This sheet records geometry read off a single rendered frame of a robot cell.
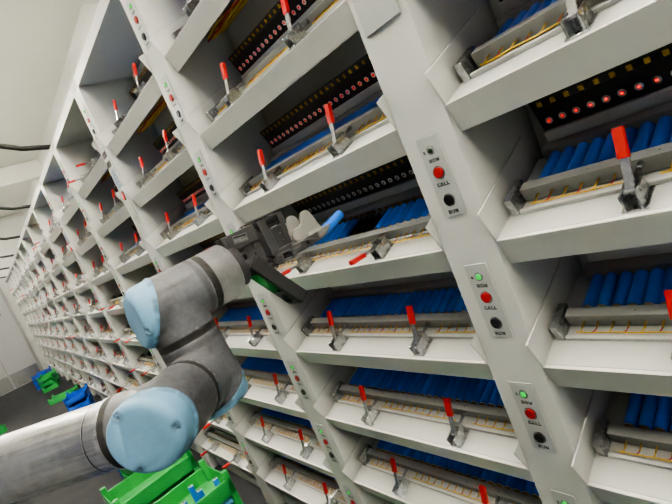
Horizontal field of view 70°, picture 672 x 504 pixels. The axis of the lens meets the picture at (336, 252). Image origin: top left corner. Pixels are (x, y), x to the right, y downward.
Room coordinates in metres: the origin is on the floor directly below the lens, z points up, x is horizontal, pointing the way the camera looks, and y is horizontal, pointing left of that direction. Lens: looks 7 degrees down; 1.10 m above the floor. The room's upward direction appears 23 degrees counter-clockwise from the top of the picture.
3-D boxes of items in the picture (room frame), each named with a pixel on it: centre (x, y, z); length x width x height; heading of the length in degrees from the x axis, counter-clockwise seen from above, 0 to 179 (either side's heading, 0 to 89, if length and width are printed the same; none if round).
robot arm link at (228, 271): (0.76, 0.19, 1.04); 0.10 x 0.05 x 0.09; 38
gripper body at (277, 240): (0.81, 0.12, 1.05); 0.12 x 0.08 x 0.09; 128
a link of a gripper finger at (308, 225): (0.86, 0.02, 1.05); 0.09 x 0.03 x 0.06; 123
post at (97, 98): (1.88, 0.56, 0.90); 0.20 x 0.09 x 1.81; 126
